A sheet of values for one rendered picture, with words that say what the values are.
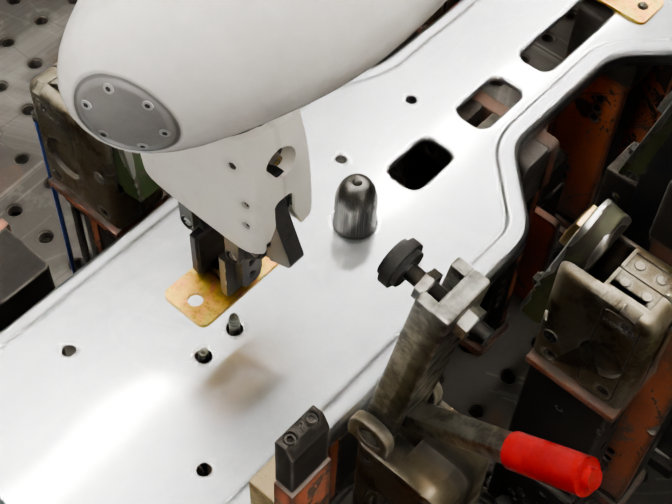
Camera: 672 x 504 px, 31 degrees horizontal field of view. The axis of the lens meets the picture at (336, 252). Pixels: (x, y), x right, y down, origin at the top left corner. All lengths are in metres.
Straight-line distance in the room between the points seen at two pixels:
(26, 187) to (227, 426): 0.58
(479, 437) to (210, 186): 0.20
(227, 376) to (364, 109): 0.26
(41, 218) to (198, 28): 0.85
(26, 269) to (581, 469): 0.45
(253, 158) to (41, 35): 0.87
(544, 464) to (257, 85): 0.28
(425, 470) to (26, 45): 0.88
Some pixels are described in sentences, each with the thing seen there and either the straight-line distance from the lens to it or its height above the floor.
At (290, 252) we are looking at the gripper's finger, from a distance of 0.69.
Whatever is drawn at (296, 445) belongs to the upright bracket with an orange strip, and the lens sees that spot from 0.57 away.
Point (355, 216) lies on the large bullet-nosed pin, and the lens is 0.86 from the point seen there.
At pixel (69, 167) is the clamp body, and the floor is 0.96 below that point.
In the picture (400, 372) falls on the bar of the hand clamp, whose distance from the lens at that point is 0.66.
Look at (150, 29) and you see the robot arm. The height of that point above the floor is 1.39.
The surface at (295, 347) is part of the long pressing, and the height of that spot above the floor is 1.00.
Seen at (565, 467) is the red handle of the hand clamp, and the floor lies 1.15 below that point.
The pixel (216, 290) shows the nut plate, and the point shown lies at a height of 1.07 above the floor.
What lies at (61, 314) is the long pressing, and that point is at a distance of 0.85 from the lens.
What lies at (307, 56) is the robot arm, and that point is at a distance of 0.46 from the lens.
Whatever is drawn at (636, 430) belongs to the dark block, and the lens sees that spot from 1.02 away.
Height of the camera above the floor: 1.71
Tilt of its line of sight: 54 degrees down
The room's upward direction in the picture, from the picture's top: 3 degrees clockwise
